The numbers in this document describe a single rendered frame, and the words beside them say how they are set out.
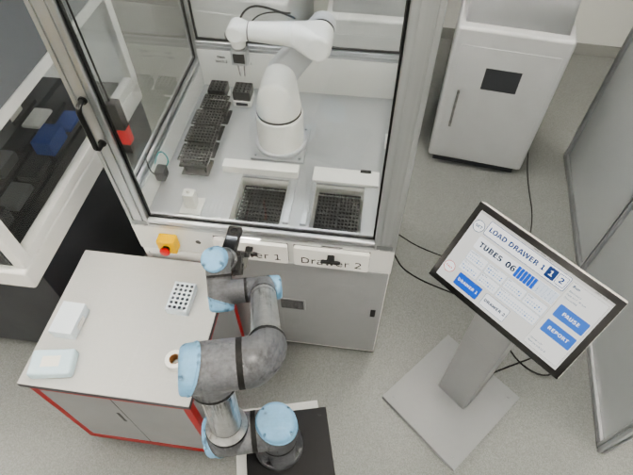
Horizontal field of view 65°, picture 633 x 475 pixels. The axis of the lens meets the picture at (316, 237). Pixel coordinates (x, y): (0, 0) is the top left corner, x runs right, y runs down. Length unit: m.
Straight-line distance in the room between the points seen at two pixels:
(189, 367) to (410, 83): 0.86
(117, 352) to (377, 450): 1.27
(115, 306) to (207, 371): 1.02
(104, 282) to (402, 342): 1.51
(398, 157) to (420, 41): 0.37
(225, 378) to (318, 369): 1.56
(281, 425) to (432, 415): 1.23
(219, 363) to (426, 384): 1.66
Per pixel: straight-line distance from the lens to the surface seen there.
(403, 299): 2.86
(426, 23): 1.25
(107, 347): 2.00
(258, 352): 1.10
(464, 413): 2.61
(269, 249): 1.90
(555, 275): 1.69
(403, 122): 1.41
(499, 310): 1.74
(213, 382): 1.11
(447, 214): 3.28
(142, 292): 2.07
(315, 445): 1.70
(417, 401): 2.58
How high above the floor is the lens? 2.44
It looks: 53 degrees down
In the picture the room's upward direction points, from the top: straight up
